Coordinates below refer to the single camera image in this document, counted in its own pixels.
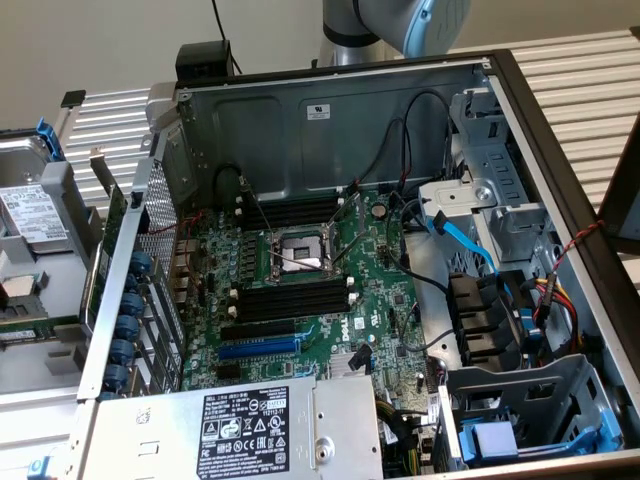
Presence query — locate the CPU socket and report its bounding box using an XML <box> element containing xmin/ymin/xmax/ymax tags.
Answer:
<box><xmin>269</xmin><ymin>232</ymin><xmax>344</xmax><ymax>281</ymax></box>

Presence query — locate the metal locking lever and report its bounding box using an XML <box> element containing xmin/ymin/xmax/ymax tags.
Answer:
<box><xmin>332</xmin><ymin>230</ymin><xmax>367</xmax><ymax>265</ymax></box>
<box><xmin>239</xmin><ymin>177</ymin><xmax>275</xmax><ymax>234</ymax></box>

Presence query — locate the green motherboard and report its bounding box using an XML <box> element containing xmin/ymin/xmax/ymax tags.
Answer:
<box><xmin>179</xmin><ymin>187</ymin><xmax>441</xmax><ymax>396</ymax></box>

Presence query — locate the long black expansion slot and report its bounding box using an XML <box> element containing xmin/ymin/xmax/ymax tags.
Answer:
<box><xmin>219</xmin><ymin>319</ymin><xmax>297</xmax><ymax>342</ymax></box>

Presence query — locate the blue expansion slot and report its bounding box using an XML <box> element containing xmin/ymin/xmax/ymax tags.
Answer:
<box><xmin>217</xmin><ymin>336</ymin><xmax>301</xmax><ymax>360</ymax></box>

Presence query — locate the silver chipset heatsink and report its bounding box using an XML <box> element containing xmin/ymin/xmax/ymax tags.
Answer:
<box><xmin>327</xmin><ymin>352</ymin><xmax>374</xmax><ymax>381</ymax></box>

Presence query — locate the metal port block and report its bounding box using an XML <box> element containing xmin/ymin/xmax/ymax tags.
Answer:
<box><xmin>169</xmin><ymin>238</ymin><xmax>194</xmax><ymax>307</ymax></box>

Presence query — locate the open metal PC case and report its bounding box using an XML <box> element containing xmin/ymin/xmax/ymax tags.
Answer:
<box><xmin>77</xmin><ymin>47</ymin><xmax>640</xmax><ymax>480</ymax></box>

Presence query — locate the black fan shroud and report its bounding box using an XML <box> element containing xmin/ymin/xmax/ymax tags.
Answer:
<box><xmin>446</xmin><ymin>272</ymin><xmax>526</xmax><ymax>372</ymax></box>

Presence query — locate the bare metal disk bay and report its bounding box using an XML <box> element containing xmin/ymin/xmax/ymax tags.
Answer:
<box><xmin>417</xmin><ymin>88</ymin><xmax>556</xmax><ymax>266</ymax></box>

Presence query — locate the silver aluminium block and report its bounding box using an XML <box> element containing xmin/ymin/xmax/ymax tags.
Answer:
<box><xmin>144</xmin><ymin>82</ymin><xmax>180</xmax><ymax>134</ymax></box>

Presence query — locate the green graphics card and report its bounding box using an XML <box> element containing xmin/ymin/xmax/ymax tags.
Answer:
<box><xmin>79</xmin><ymin>144</ymin><xmax>130</xmax><ymax>336</ymax></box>

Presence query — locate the black box device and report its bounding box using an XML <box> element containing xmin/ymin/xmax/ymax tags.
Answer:
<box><xmin>175</xmin><ymin>41</ymin><xmax>234</xmax><ymax>84</ymax></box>

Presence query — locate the silver power supply unit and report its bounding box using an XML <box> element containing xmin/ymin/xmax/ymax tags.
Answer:
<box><xmin>79</xmin><ymin>374</ymin><xmax>386</xmax><ymax>480</ymax></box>

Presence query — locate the grey disk bay cage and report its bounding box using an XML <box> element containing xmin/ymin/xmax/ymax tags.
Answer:
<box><xmin>439</xmin><ymin>352</ymin><xmax>626</xmax><ymax>471</ymax></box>

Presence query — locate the hard disk with white label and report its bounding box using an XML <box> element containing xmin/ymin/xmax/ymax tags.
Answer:
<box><xmin>0</xmin><ymin>182</ymin><xmax>71</xmax><ymax>254</ymax></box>

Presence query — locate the dark brown monitor edge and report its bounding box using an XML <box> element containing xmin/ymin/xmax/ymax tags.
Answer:
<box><xmin>597</xmin><ymin>114</ymin><xmax>640</xmax><ymax>256</ymax></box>

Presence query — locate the bare silver hard disk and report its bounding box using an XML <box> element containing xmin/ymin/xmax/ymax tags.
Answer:
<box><xmin>0</xmin><ymin>135</ymin><xmax>52</xmax><ymax>188</ymax></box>

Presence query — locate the thin black wire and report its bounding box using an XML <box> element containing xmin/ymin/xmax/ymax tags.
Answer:
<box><xmin>355</xmin><ymin>118</ymin><xmax>407</xmax><ymax>187</ymax></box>

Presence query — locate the thick black wire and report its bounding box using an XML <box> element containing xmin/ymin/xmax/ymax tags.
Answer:
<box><xmin>384</xmin><ymin>192</ymin><xmax>451</xmax><ymax>294</ymax></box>

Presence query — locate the short black looped wire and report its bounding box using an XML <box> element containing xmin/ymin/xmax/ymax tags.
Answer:
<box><xmin>213</xmin><ymin>162</ymin><xmax>247</xmax><ymax>211</ymax></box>

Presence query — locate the blue flat disk wire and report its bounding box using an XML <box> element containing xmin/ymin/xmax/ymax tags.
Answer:
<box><xmin>430</xmin><ymin>209</ymin><xmax>501</xmax><ymax>275</ymax></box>

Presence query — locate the black yellow wire bundle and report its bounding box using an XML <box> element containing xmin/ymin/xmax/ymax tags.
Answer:
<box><xmin>374</xmin><ymin>397</ymin><xmax>427</xmax><ymax>480</ymax></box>

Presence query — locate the red yellow power wire bundle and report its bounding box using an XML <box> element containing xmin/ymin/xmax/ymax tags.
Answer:
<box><xmin>532</xmin><ymin>272</ymin><xmax>581</xmax><ymax>346</ymax></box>

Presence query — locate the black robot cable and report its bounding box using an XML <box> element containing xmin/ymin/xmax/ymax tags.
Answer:
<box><xmin>210</xmin><ymin>0</ymin><xmax>244</xmax><ymax>75</ymax></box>

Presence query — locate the blue plastic disk bracket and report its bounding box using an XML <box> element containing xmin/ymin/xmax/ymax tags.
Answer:
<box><xmin>457</xmin><ymin>409</ymin><xmax>624</xmax><ymax>466</ymax></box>

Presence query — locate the red black twisted wire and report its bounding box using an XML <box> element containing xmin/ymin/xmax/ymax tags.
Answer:
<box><xmin>549</xmin><ymin>219</ymin><xmax>606</xmax><ymax>275</ymax></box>

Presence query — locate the blue plastic disk rail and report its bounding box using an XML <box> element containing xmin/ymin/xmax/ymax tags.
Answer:
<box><xmin>35</xmin><ymin>117</ymin><xmax>66</xmax><ymax>162</ymax></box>

